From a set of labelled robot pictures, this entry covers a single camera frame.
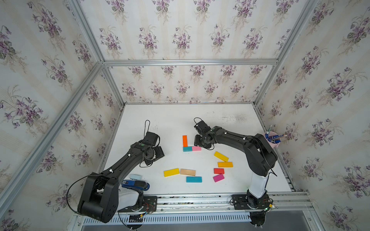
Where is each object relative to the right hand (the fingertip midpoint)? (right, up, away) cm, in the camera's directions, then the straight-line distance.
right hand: (199, 144), depth 93 cm
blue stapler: (-37, -20, -15) cm, 44 cm away
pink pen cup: (+46, 0, -5) cm, 46 cm away
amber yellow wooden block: (+15, -11, -6) cm, 20 cm away
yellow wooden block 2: (+14, -8, -2) cm, 16 cm away
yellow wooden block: (-17, -15, -9) cm, 25 cm away
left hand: (-24, -7, -7) cm, 26 cm away
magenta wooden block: (+10, -18, -11) cm, 23 cm away
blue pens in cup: (+46, +4, -5) cm, 47 cm away
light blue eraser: (-38, -16, -12) cm, 43 cm away
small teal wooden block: (-7, -3, 0) cm, 8 cm away
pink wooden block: (-2, -3, -2) cm, 4 cm away
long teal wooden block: (-4, -18, -13) cm, 22 cm away
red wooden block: (+11, -15, -9) cm, 20 cm away
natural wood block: (-8, -15, -9) cm, 19 cm away
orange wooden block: (-9, +1, +3) cm, 10 cm away
